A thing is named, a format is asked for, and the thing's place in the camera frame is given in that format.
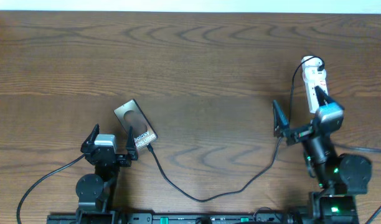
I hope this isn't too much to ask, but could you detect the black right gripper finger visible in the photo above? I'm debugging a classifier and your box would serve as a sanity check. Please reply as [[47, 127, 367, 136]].
[[272, 100, 289, 138], [314, 86, 345, 114]]

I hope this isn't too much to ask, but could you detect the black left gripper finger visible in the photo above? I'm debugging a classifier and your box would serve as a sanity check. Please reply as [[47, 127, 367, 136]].
[[80, 124, 100, 152], [126, 126, 138, 161]]

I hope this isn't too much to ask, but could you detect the black charger cable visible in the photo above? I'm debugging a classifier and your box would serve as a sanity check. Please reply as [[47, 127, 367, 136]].
[[146, 55, 326, 203]]

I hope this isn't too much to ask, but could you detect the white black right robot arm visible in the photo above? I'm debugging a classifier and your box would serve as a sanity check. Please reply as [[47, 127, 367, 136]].
[[272, 86, 372, 223]]

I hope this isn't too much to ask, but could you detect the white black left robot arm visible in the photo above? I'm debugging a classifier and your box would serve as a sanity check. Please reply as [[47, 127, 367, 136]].
[[75, 124, 138, 224]]

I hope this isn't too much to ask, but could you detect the white power strip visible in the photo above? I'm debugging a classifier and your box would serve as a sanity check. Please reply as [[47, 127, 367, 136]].
[[301, 55, 328, 113]]

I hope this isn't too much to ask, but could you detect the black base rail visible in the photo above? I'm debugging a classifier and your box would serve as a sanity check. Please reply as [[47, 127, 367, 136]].
[[46, 211, 359, 224]]

